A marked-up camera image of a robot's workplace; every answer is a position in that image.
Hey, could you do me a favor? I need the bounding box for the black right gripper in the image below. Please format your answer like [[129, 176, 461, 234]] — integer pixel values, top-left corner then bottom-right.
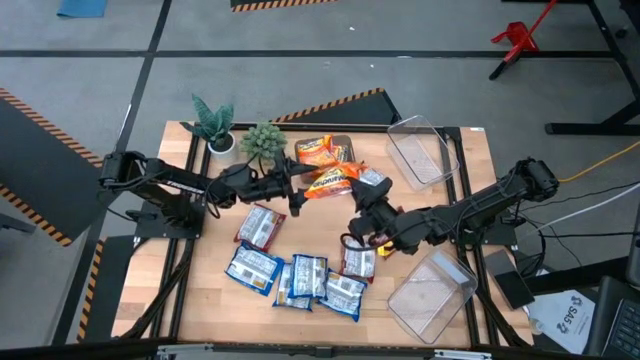
[[349, 177, 404, 239]]

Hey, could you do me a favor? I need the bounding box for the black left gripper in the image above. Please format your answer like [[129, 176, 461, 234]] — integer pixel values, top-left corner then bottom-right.
[[238, 160, 320, 219]]

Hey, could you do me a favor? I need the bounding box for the orange Maruchan ramen packet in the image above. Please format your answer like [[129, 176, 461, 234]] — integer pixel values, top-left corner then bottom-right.
[[303, 160, 371, 201], [295, 134, 337, 169]]

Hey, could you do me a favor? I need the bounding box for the clear plastic bin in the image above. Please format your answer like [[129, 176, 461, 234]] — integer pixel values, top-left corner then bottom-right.
[[385, 114, 460, 192], [386, 248, 479, 346]]

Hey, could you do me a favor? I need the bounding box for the succulent in patterned pot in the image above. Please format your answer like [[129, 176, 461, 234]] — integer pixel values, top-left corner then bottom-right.
[[239, 121, 289, 166]]

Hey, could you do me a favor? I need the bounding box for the snake plant in white pot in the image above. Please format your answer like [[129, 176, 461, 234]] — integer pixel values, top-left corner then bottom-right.
[[179, 93, 240, 164]]

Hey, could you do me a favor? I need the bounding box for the black hazard-striped floor mat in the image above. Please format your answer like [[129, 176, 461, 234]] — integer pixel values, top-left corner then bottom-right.
[[0, 87, 130, 248], [74, 234, 136, 344], [229, 0, 339, 14]]

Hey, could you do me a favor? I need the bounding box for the white printed paper sheet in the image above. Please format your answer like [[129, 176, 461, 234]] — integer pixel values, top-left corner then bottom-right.
[[527, 289, 596, 355]]

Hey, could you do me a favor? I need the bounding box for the black laptop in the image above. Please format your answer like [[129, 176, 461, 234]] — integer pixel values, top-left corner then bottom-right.
[[584, 274, 640, 360]]

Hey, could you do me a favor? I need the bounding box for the blue floor mat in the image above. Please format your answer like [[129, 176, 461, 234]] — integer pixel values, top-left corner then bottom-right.
[[55, 0, 109, 19]]

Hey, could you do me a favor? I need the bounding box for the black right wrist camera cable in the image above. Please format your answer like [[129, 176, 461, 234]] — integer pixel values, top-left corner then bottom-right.
[[340, 231, 382, 252]]

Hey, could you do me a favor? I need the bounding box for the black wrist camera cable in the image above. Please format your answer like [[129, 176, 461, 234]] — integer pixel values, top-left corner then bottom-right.
[[203, 159, 261, 220], [340, 231, 382, 252]]

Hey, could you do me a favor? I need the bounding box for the black aluminium table frame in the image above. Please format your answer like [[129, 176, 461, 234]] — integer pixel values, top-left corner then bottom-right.
[[112, 121, 532, 354]]

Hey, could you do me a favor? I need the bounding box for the black left wrist camera cable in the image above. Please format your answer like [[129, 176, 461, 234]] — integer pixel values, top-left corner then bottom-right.
[[203, 159, 261, 220]]

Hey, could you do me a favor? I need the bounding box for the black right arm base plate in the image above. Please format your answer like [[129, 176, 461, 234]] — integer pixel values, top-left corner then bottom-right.
[[449, 219, 519, 247]]

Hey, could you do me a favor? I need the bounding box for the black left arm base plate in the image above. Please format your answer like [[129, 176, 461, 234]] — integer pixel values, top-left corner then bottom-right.
[[133, 198, 207, 240]]

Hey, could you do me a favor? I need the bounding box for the thin black cable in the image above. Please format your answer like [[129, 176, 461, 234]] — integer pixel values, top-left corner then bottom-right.
[[549, 180, 640, 202], [542, 228, 640, 240]]

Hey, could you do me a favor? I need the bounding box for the white floor cable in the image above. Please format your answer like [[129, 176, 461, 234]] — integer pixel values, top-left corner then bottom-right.
[[537, 182, 640, 231]]

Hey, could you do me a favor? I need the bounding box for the black desk leg frame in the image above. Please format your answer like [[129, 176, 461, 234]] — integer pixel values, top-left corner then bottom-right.
[[544, 0, 640, 136]]

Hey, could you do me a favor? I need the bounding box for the yellow floor cable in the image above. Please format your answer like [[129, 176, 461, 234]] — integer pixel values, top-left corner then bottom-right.
[[557, 139, 640, 184]]

